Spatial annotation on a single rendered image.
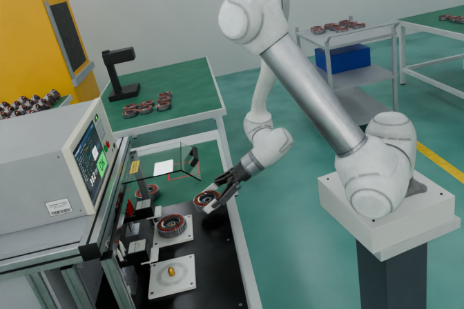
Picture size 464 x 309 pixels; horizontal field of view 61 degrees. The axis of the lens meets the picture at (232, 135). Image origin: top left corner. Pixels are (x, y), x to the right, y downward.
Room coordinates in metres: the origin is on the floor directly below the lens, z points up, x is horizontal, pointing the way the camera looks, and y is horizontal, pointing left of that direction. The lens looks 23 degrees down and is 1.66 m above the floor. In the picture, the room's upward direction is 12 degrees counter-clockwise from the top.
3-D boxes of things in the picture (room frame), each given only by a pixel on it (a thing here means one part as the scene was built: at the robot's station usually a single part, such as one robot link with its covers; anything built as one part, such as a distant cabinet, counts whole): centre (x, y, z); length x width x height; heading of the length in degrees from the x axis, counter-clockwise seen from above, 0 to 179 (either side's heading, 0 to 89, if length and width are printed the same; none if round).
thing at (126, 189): (1.13, 0.39, 1.03); 0.62 x 0.01 x 0.03; 3
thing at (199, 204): (1.33, 0.15, 0.83); 0.11 x 0.11 x 0.04
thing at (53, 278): (1.13, 0.54, 0.92); 0.66 x 0.01 x 0.30; 3
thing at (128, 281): (1.01, 0.43, 0.80); 0.08 x 0.05 x 0.06; 3
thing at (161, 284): (1.02, 0.28, 0.78); 0.15 x 0.15 x 0.01; 3
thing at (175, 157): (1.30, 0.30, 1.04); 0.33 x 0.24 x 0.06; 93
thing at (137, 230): (1.25, 0.44, 0.80); 0.08 x 0.05 x 0.06; 3
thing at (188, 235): (1.26, 0.29, 0.78); 0.15 x 0.15 x 0.01; 3
